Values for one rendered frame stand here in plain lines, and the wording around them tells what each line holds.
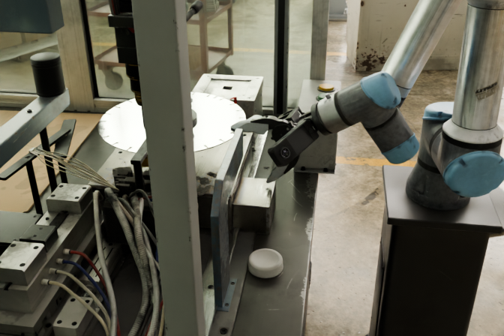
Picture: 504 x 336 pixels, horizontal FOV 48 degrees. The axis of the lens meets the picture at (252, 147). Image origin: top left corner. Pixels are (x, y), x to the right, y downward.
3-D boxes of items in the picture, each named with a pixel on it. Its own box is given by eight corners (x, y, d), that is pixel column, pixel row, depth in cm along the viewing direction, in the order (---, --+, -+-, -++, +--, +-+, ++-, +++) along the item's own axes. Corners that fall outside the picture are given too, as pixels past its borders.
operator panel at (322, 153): (301, 125, 172) (303, 79, 165) (337, 127, 170) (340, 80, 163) (292, 171, 148) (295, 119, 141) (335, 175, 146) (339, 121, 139)
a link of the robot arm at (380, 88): (403, 115, 108) (382, 80, 105) (353, 136, 113) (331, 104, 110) (405, 93, 114) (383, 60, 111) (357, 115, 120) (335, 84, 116)
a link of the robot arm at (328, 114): (349, 132, 113) (328, 97, 111) (329, 141, 115) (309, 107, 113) (355, 117, 119) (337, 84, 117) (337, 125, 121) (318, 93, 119)
